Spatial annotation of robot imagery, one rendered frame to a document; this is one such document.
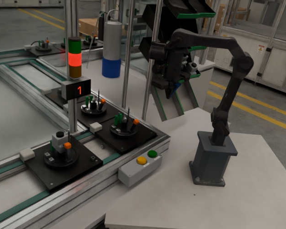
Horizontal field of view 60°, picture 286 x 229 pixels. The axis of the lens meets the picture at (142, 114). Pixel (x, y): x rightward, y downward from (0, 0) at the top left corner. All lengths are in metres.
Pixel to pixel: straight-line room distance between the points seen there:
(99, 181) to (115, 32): 1.29
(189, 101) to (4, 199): 1.05
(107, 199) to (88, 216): 0.10
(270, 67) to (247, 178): 3.91
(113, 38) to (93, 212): 1.37
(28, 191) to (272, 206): 1.00
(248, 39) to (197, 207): 4.37
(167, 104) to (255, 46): 3.92
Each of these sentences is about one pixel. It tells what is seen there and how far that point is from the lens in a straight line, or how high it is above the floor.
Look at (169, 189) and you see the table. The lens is 1.14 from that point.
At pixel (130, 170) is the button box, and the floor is 0.96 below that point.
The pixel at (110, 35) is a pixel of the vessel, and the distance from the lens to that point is 2.01.
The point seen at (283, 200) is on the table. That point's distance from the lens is 1.33.
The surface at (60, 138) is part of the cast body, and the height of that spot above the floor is 1.09.
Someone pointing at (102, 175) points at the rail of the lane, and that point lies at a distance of 1.02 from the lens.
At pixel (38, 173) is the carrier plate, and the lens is 1.04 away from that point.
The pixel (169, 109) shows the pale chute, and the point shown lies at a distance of 1.37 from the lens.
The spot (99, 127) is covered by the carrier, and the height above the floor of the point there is 0.98.
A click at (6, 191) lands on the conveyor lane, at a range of 1.08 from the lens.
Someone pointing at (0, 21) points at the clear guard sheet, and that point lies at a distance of 0.94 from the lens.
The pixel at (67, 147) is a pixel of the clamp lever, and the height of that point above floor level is 1.07.
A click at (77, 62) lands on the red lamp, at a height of 1.33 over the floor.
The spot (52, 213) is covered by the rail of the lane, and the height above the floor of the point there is 0.92.
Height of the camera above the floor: 1.68
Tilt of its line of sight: 30 degrees down
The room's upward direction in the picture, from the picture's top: 8 degrees clockwise
